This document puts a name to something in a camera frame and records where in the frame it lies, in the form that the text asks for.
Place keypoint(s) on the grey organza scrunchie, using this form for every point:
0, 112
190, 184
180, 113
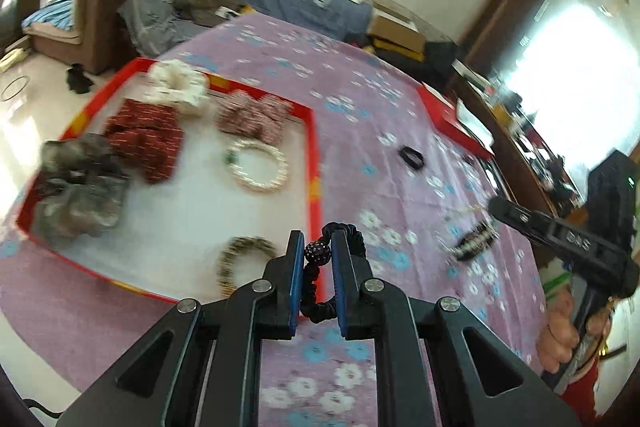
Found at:
80, 197

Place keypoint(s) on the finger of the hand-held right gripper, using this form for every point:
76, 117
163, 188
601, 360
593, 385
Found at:
520, 218

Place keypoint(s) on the grey blue pillow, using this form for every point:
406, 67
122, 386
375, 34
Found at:
160, 22

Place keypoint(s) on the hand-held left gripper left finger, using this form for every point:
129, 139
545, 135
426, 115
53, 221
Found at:
297, 282

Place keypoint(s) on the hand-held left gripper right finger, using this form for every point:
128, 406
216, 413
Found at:
340, 287

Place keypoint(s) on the red plaid scrunchie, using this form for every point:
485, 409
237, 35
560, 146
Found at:
250, 114

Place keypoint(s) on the brown armchair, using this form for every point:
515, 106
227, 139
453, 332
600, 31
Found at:
100, 17

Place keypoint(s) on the red polka dot scrunchie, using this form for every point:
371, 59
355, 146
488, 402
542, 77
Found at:
145, 137

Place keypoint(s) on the black item on floor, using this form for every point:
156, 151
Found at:
79, 79

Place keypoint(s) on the red box lid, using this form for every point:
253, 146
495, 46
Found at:
440, 112

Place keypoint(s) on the red rimmed white tray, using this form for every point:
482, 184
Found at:
190, 207

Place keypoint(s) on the light blue folded blanket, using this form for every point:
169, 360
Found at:
50, 14

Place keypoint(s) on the black bag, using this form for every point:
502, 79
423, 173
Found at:
440, 59

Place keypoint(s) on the black hair claw clip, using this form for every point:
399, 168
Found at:
417, 164

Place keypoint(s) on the wooden sideboard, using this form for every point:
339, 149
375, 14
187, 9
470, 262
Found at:
525, 157

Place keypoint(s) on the white cherry print scrunchie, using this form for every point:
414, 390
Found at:
175, 79

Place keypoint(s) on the person's right hand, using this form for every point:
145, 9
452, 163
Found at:
557, 337

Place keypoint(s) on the cardboard box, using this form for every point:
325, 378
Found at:
395, 29

